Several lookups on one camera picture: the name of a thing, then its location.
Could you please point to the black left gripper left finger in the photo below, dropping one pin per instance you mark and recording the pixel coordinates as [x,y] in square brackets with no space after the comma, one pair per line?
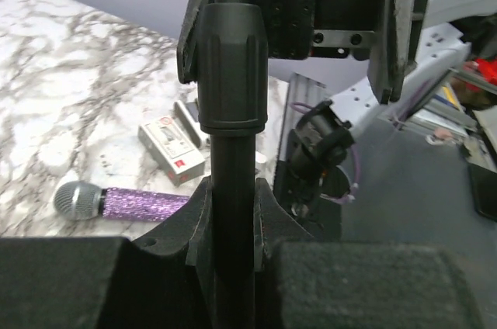
[106,282]

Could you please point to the purple glitter microphone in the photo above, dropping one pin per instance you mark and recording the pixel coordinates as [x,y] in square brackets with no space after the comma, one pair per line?
[85,201]

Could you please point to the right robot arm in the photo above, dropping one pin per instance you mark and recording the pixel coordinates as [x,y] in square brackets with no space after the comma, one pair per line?
[225,46]

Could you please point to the white red small box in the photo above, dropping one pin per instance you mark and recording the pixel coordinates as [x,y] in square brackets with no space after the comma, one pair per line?
[172,150]

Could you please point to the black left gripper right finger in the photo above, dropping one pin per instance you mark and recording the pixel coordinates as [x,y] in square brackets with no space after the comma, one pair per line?
[303,283]

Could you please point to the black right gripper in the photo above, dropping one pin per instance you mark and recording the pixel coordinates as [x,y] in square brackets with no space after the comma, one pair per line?
[298,29]

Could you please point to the white charger adapter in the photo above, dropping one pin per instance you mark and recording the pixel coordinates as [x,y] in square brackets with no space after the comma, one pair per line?
[188,115]

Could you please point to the aluminium rail frame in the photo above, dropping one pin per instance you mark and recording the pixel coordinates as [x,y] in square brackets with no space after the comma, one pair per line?
[328,126]

